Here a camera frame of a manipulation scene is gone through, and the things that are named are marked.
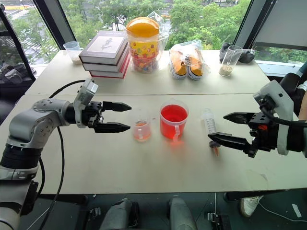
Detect bare leg of person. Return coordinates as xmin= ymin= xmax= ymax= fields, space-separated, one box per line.
xmin=298 ymin=95 xmax=307 ymax=121

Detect dark grey rounded shape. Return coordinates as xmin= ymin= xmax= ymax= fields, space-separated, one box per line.
xmin=99 ymin=197 xmax=140 ymax=230
xmin=168 ymin=195 xmax=199 ymax=230

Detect black metal bracket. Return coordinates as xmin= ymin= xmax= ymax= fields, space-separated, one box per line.
xmin=207 ymin=211 xmax=231 ymax=230
xmin=88 ymin=207 xmax=102 ymax=221

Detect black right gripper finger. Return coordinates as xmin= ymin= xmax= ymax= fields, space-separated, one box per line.
xmin=207 ymin=132 xmax=253 ymax=151
xmin=223 ymin=112 xmax=255 ymax=125

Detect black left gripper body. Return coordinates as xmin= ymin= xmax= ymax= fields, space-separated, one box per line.
xmin=80 ymin=101 xmax=105 ymax=130

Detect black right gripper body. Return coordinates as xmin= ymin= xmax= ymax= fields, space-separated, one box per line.
xmin=242 ymin=112 xmax=279 ymax=159

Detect white sneaker of person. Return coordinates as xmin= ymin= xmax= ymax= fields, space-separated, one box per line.
xmin=239 ymin=195 xmax=264 ymax=218

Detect white tape strip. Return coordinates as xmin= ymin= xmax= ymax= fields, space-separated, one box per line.
xmin=292 ymin=203 xmax=303 ymax=219

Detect measuring cup with red liquid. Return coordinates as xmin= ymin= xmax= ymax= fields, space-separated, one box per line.
xmin=159 ymin=100 xmax=189 ymax=142

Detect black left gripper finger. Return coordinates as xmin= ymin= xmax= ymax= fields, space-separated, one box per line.
xmin=102 ymin=101 xmax=132 ymax=113
xmin=93 ymin=122 xmax=131 ymax=134

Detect clear measuring cup white contents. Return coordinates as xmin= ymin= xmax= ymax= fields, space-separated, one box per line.
xmin=62 ymin=41 xmax=83 ymax=65

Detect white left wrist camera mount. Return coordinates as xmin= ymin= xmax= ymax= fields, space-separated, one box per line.
xmin=72 ymin=78 xmax=99 ymax=129

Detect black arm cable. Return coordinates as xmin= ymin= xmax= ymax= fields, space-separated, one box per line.
xmin=35 ymin=80 xmax=87 ymax=230
xmin=260 ymin=104 xmax=307 ymax=127

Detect dark window frame post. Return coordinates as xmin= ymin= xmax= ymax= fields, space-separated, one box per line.
xmin=233 ymin=0 xmax=307 ymax=49
xmin=33 ymin=0 xmax=78 ymax=51

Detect yellow toy bucket orange lid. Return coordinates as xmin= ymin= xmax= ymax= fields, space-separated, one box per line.
xmin=126 ymin=17 xmax=160 ymax=74

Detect red hardcover book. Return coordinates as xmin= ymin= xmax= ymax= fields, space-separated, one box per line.
xmin=89 ymin=58 xmax=131 ymax=80

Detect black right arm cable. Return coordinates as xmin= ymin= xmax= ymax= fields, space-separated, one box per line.
xmin=260 ymin=104 xmax=307 ymax=127

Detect white floor cable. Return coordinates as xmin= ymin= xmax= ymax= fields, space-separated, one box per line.
xmin=214 ymin=191 xmax=307 ymax=223

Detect tall glass with grains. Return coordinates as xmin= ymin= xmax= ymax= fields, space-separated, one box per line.
xmin=218 ymin=45 xmax=243 ymax=77

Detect bagged small orange shoes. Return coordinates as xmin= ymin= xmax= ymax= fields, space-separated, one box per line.
xmin=168 ymin=40 xmax=212 ymax=81

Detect clear plastic syringe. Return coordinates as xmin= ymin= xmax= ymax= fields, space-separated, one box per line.
xmin=201 ymin=108 xmax=221 ymax=157

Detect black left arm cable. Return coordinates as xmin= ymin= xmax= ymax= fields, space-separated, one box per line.
xmin=35 ymin=80 xmax=87 ymax=230

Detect black table foot bar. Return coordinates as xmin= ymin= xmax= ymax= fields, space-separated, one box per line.
xmin=224 ymin=188 xmax=290 ymax=202

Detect dark hardcover book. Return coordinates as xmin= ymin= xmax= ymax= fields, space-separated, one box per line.
xmin=82 ymin=50 xmax=130 ymax=73

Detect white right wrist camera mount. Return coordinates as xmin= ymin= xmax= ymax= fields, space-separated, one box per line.
xmin=253 ymin=80 xmax=295 ymax=156

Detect yellow canvas shoe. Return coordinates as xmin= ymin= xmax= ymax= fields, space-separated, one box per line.
xmin=186 ymin=55 xmax=205 ymax=81
xmin=170 ymin=48 xmax=188 ymax=81

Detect black clothing of person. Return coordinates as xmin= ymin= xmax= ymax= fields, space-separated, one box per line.
xmin=279 ymin=72 xmax=307 ymax=113

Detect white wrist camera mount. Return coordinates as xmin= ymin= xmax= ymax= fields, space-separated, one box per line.
xmin=253 ymin=80 xmax=295 ymax=156
xmin=72 ymin=78 xmax=99 ymax=129

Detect clear glass with orange liquid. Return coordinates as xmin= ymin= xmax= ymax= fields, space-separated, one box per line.
xmin=130 ymin=115 xmax=153 ymax=143

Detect grey hardcover book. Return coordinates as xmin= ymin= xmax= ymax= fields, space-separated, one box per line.
xmin=78 ymin=30 xmax=129 ymax=66

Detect clear plastic bag around bucket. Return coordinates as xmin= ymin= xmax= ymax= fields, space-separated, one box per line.
xmin=124 ymin=11 xmax=170 ymax=74

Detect dark grey cloth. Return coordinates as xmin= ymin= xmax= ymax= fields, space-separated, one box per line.
xmin=219 ymin=42 xmax=256 ymax=64

